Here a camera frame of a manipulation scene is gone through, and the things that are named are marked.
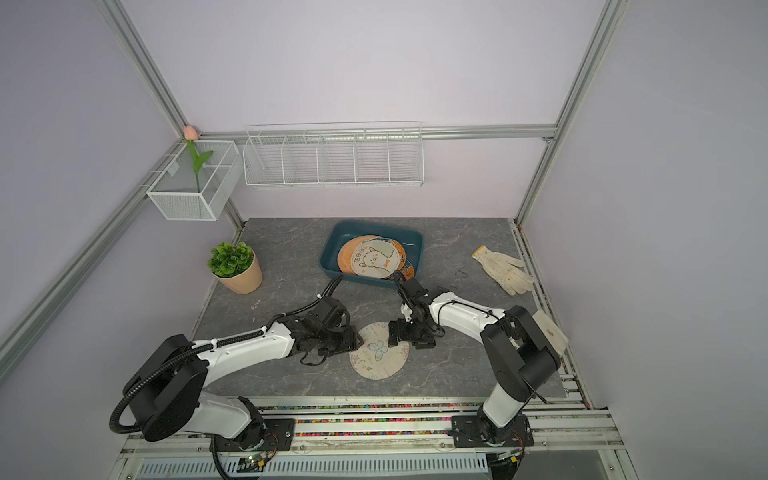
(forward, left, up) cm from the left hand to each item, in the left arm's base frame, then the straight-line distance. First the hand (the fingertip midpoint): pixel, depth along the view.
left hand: (356, 346), depth 85 cm
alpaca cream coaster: (+31, -7, 0) cm, 32 cm away
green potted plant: (+24, +36, +9) cm, 44 cm away
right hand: (+1, -13, -2) cm, 13 cm away
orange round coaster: (+37, +4, -1) cm, 37 cm away
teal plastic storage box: (+43, +8, 0) cm, 44 cm away
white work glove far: (+25, -52, -3) cm, 58 cm away
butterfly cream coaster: (-2, -5, -4) cm, 7 cm away
